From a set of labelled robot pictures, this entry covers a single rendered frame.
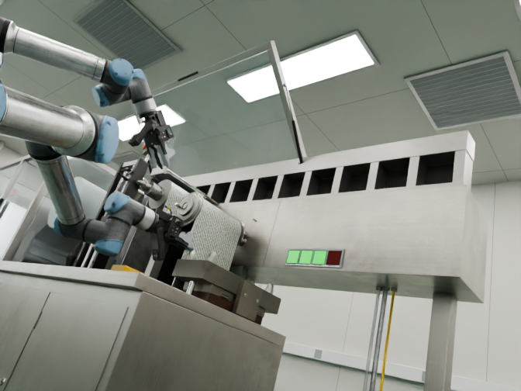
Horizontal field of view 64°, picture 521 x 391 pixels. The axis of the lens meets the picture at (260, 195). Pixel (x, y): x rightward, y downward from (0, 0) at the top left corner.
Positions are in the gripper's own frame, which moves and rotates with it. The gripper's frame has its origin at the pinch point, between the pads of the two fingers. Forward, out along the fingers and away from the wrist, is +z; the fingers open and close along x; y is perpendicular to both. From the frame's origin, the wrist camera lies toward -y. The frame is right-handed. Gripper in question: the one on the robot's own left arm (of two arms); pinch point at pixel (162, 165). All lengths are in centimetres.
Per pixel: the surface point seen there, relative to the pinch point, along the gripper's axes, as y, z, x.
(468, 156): 50, 26, -91
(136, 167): 5.5, -0.8, 25.0
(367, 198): 37, 33, -59
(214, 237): 4.7, 32.3, -8.3
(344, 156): 53, 20, -45
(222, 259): 4.7, 41.7, -8.4
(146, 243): -1.2, 32.0, 30.0
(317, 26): 155, -41, 10
